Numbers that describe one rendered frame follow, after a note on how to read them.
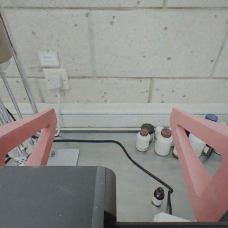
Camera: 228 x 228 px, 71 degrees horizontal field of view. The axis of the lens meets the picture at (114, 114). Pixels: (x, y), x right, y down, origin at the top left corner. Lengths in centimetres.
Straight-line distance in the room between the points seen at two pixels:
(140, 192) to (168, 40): 50
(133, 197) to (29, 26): 62
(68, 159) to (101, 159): 12
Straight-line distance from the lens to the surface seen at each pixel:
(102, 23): 58
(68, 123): 72
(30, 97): 49
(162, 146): 60
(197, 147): 64
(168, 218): 43
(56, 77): 63
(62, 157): 63
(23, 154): 45
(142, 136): 59
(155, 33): 60
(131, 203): 53
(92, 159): 61
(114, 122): 69
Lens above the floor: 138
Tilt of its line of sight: 36 degrees down
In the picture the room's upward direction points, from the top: straight up
